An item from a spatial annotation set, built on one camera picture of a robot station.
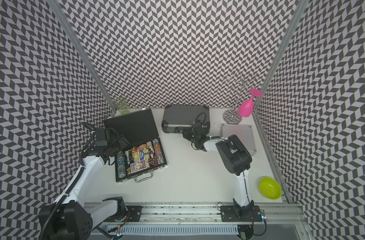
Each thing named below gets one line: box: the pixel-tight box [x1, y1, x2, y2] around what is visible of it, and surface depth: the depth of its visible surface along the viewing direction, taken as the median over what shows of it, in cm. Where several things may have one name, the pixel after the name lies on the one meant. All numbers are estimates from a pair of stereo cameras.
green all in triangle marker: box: [147, 155, 158, 166], surface depth 91 cm
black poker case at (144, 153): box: [103, 108, 168, 183], surface depth 91 cm
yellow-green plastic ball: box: [259, 177, 282, 200], surface depth 81 cm
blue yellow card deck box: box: [139, 150, 150, 161], surface depth 91 cm
